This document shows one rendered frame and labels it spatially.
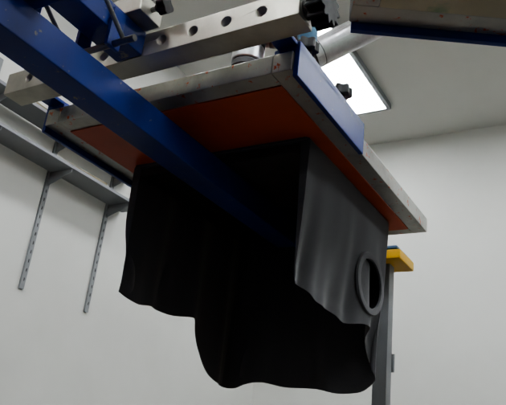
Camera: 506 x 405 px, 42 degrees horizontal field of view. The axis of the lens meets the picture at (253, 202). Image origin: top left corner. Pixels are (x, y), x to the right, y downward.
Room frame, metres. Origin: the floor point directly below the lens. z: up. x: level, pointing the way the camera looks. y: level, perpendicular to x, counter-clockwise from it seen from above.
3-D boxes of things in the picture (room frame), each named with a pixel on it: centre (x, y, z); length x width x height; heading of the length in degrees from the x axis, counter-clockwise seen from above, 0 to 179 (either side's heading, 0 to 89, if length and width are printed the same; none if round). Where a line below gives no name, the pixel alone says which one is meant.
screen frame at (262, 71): (1.41, 0.00, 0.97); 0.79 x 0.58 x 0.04; 148
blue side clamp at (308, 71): (1.06, -0.11, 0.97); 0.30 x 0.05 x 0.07; 148
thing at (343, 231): (1.36, -0.19, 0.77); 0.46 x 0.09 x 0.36; 148
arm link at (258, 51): (1.30, 0.05, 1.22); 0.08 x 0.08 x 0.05
